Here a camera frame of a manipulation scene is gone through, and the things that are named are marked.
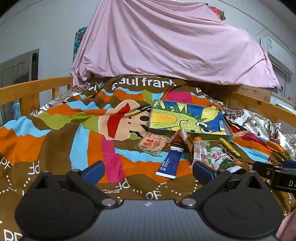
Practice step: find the yellow stick packet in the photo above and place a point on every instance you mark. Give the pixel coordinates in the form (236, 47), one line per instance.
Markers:
(227, 144)

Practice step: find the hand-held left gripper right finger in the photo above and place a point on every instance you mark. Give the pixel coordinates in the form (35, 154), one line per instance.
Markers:
(203, 173)

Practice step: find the wooden bed frame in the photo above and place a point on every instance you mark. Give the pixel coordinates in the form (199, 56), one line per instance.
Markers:
(34, 88)

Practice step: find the blue and white tube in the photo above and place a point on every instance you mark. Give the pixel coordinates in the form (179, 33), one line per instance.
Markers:
(170, 162)

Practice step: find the grey door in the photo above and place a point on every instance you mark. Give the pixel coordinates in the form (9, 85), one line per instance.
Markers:
(16, 67)

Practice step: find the green and white snack packet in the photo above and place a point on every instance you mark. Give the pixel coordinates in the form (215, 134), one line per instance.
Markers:
(222, 160)

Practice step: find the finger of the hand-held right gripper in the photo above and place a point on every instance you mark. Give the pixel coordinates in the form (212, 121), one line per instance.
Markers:
(289, 163)
(263, 168)

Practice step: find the metal tray with dinosaur print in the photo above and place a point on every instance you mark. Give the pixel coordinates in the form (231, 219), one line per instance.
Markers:
(185, 118)

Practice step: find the floral printed cloth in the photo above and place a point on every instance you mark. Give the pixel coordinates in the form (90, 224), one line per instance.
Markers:
(78, 39)
(217, 11)

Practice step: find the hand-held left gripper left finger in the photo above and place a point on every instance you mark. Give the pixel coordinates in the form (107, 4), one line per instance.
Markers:
(93, 173)

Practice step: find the round rice cracker packet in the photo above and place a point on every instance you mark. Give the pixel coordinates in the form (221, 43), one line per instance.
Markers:
(151, 143)

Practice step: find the small orange snack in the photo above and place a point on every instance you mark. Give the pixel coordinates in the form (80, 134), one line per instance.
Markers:
(197, 138)

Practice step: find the pink bed sheet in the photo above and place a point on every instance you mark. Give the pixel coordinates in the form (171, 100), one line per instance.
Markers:
(161, 41)

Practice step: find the light blue cloth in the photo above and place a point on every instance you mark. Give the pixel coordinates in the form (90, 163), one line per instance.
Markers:
(17, 110)

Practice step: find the clear biscuit packet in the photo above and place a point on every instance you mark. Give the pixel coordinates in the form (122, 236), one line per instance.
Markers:
(200, 153)

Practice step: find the colourful cartoon printed blanket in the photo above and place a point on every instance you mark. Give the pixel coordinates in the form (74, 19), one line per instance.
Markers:
(57, 139)

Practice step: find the orange snack packet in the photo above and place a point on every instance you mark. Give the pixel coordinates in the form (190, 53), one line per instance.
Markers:
(178, 139)

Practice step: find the white storage cabinet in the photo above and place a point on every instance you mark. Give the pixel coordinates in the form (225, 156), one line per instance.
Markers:
(281, 99)

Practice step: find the white air conditioner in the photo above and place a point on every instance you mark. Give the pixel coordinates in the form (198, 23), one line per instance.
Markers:
(275, 47)

